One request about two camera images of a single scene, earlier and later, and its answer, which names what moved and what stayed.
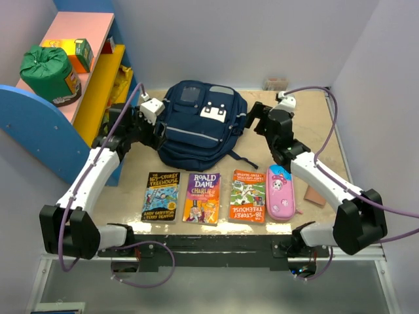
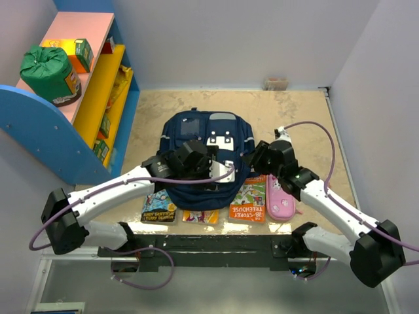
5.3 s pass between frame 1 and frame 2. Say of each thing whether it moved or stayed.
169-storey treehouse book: stayed
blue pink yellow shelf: stayed
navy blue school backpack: moved
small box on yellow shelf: stayed
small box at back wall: stayed
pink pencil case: stayed
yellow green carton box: stayed
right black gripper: moved
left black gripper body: moved
